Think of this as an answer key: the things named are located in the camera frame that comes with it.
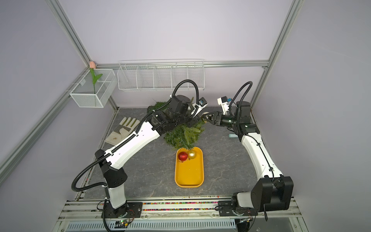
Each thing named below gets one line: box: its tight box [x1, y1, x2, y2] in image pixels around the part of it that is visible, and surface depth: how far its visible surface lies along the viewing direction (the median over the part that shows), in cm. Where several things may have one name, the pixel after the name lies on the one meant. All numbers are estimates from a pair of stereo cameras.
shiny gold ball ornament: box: [200, 111, 210, 124], surface depth 72 cm
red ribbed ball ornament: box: [178, 151, 188, 163], surface depth 89 cm
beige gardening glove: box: [104, 116, 141, 146], surface depth 108 cm
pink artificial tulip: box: [89, 60, 103, 94], surface depth 93 cm
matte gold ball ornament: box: [187, 150, 197, 161], surface depth 91 cm
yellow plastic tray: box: [174, 146, 205, 189], surface depth 87 cm
